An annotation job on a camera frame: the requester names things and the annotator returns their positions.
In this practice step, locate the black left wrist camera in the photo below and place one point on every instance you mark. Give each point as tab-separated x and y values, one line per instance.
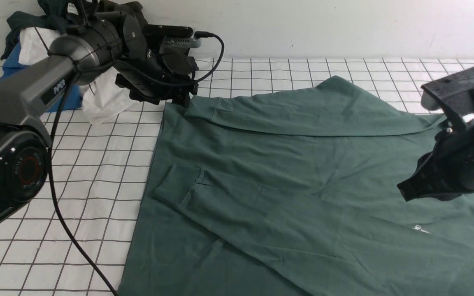
160	36

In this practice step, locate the dark olive shirt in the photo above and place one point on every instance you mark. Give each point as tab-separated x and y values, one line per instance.
131	8

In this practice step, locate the green long-sleeved shirt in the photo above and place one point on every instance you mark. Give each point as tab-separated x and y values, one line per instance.
295	193

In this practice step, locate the white grid-patterned tablecloth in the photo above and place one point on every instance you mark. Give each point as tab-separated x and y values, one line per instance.
100	170

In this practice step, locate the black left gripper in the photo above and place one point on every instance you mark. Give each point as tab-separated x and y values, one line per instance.
159	76

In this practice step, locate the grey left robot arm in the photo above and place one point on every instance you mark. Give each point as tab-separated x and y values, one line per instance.
75	59

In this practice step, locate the white shirt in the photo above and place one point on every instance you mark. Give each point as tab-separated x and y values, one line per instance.
100	100

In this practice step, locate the blue shirt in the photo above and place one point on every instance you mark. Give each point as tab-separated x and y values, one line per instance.
11	66

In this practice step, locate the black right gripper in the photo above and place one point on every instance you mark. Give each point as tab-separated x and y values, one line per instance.
446	172

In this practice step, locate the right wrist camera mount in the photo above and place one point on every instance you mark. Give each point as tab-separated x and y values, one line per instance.
454	95

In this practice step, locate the dark teal shirt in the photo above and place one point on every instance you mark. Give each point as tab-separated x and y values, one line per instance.
59	15

